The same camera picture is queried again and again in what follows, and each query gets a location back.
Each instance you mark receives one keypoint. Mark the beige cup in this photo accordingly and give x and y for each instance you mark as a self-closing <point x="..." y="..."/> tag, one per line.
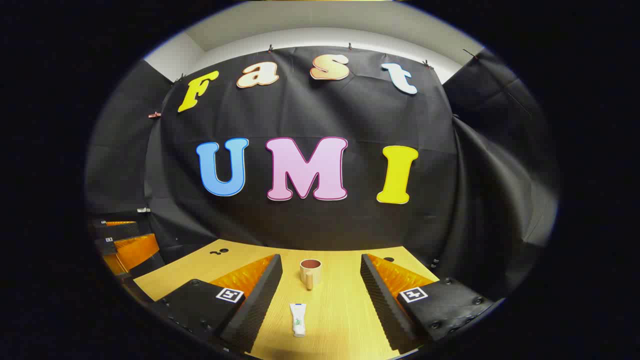
<point x="310" y="272"/>

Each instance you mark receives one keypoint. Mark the wooden desktop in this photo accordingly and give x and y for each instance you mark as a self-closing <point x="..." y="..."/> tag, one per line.
<point x="340" y="310"/>

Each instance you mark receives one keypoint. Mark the white toothpaste tube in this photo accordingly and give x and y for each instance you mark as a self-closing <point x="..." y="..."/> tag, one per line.
<point x="298" y="320"/>

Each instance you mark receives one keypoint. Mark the black backdrop cloth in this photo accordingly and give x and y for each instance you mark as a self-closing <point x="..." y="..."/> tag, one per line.
<point x="300" y="115"/>

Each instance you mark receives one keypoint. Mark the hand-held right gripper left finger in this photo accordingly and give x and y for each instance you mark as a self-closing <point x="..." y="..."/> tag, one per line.
<point x="255" y="305"/>

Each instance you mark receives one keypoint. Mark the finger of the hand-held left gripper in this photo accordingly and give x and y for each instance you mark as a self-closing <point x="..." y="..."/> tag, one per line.
<point x="136" y="250"/>
<point x="122" y="230"/>

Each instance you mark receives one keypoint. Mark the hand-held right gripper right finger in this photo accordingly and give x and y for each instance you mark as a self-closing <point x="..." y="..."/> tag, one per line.
<point x="385" y="305"/>

